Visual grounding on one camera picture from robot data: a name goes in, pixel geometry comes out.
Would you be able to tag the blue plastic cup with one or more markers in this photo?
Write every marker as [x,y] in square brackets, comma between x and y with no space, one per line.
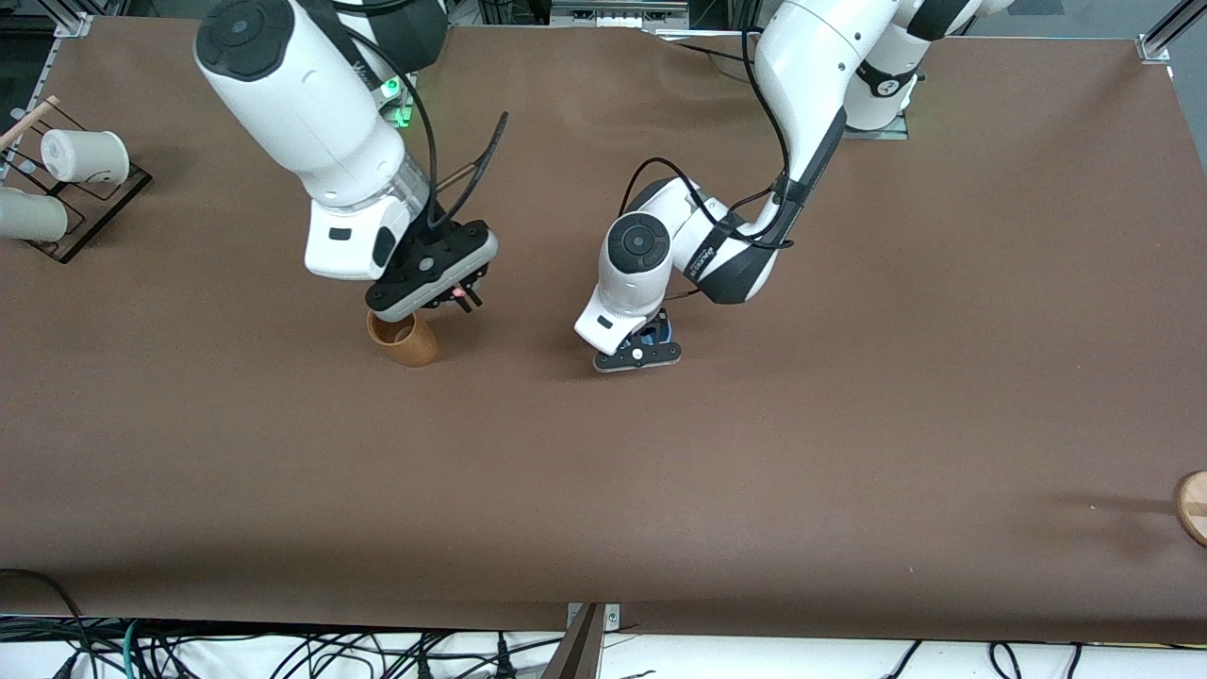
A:
[657,332]

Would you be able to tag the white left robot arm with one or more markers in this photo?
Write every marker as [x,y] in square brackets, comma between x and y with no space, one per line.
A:
[820,57]

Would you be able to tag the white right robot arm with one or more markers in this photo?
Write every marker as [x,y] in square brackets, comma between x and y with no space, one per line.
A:
[292,104]

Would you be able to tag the brown wooden cup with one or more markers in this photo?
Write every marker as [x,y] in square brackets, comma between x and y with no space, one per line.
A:
[405,341]

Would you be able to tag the white cup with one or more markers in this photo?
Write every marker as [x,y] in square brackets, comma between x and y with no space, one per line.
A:
[28,215]
[85,156]

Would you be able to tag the grey metal equipment box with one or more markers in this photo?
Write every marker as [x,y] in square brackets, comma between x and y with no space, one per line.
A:
[618,11]

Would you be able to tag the wooden rack peg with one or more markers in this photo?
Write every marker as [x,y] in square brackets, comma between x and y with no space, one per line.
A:
[28,121]

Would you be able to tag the round wooden disc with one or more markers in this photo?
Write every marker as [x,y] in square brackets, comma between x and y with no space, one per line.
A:
[1196,509]

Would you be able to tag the aluminium corner profile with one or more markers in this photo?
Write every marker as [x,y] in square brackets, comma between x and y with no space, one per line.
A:
[1165,33]

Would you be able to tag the metal table edge bracket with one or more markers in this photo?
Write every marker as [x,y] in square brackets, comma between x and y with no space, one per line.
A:
[589,641]

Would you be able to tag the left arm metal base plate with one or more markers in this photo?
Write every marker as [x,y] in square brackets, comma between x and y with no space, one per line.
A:
[894,132]

